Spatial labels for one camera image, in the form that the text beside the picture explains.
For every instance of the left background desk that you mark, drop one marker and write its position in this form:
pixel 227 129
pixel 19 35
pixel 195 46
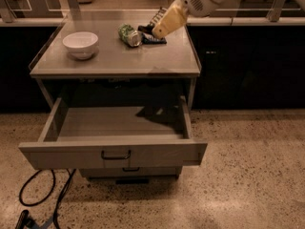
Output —
pixel 36 8

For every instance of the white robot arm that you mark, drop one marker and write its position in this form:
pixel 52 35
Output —
pixel 177 14

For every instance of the green crushed soda can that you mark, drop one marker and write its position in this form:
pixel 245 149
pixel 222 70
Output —
pixel 129 35

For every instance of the open grey top drawer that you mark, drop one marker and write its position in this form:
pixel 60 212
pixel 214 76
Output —
pixel 158 134

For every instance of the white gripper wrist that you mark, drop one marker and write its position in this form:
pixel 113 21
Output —
pixel 194 1

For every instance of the background desk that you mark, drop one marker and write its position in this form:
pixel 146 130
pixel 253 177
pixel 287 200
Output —
pixel 36 8
pixel 256 8

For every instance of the black lower drawer handle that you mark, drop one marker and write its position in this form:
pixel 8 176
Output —
pixel 130 169

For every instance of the black floor plug device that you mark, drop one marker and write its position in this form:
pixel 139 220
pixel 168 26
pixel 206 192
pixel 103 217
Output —
pixel 24 221

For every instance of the blue snack bar wrapper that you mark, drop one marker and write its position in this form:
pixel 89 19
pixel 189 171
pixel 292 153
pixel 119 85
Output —
pixel 150 40

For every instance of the right background desk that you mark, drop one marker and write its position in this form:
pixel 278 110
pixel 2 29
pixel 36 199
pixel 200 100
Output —
pixel 256 8

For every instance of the black top drawer handle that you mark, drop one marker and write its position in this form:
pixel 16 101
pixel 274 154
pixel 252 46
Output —
pixel 112 156

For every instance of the lower grey drawer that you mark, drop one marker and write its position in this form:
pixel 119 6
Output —
pixel 143 172

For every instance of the white ceramic bowl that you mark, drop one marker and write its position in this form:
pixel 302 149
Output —
pixel 81 45

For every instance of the black drawer handle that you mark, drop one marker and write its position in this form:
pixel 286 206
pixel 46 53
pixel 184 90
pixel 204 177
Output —
pixel 112 156
pixel 130 169

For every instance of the grey cabinet with counter top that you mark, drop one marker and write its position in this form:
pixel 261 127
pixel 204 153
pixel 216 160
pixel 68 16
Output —
pixel 116 74

